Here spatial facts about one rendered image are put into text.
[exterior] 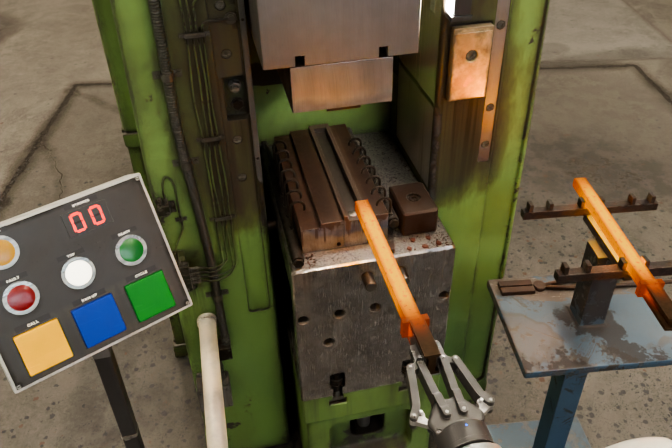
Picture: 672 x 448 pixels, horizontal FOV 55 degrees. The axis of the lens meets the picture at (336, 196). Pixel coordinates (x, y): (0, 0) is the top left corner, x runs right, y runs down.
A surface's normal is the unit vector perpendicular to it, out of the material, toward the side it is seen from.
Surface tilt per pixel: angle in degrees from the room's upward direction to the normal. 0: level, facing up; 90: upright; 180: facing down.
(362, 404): 90
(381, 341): 90
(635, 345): 0
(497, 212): 90
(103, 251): 60
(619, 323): 0
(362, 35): 90
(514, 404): 0
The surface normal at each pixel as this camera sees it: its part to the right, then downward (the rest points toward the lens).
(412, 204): -0.02, -0.81
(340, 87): 0.22, 0.56
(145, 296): 0.52, -0.02
